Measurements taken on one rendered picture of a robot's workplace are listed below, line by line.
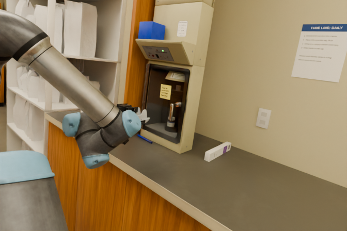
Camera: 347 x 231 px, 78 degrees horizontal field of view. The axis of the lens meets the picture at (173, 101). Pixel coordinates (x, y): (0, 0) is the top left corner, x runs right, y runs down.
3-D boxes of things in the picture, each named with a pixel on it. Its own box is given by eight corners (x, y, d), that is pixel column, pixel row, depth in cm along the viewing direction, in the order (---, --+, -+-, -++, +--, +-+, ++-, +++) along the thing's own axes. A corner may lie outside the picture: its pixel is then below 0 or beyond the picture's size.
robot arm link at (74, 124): (65, 144, 69) (58, 121, 72) (96, 137, 77) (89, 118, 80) (74, 131, 65) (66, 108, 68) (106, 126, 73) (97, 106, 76)
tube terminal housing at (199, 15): (166, 129, 153) (181, 17, 140) (204, 144, 133) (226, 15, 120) (139, 135, 133) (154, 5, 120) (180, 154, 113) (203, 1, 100)
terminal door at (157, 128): (141, 128, 132) (148, 63, 125) (179, 145, 113) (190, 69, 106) (140, 128, 131) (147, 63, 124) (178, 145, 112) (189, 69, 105)
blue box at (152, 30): (151, 42, 122) (153, 25, 121) (163, 42, 116) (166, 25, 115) (137, 38, 115) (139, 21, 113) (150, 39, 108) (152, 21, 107)
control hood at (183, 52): (148, 59, 125) (150, 42, 124) (193, 65, 105) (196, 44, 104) (132, 57, 117) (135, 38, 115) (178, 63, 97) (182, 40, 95)
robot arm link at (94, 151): (108, 153, 62) (94, 122, 66) (80, 172, 65) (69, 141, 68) (123, 152, 69) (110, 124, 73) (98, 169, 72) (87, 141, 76)
